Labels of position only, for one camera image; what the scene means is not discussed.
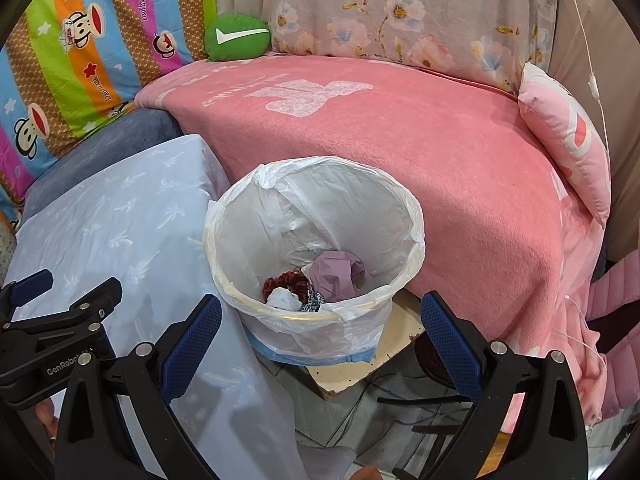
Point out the dark round stool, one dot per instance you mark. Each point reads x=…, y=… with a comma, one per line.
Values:
x=430, y=365

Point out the mauve cloth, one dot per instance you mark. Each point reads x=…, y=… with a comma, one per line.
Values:
x=335, y=275

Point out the beige cloth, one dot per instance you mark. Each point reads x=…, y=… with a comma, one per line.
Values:
x=620, y=110

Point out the dark red scrunchie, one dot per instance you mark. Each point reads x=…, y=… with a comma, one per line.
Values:
x=287, y=280

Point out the pink printed pillow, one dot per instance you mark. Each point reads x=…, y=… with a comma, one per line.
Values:
x=565, y=135

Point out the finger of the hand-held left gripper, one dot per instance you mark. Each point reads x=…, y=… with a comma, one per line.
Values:
x=95, y=300
x=32, y=282

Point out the green cushion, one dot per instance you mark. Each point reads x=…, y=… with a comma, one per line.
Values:
x=235, y=42

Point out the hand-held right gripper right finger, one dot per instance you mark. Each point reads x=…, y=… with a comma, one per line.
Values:
x=450, y=345

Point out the bin with white liner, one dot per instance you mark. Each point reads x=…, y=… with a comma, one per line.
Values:
x=350, y=200

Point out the white cloth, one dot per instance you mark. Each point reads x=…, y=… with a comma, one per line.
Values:
x=284, y=300

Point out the colourful striped monkey pillow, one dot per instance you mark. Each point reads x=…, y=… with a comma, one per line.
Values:
x=75, y=35

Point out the grey floral cover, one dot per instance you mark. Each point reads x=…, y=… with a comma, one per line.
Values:
x=400, y=10

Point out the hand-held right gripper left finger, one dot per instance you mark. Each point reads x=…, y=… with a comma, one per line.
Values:
x=192, y=345

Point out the pink blanket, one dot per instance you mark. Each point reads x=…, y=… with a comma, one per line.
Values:
x=400, y=160

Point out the wooden board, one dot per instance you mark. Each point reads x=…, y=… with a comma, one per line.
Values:
x=345, y=375

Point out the light blue sheet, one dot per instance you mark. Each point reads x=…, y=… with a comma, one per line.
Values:
x=125, y=210

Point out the pink quilted garment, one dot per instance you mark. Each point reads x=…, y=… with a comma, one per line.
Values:
x=620, y=320

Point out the black metal stand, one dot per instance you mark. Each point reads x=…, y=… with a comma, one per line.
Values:
x=425, y=400

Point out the blue-grey cushion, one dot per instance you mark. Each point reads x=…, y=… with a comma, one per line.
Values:
x=125, y=135

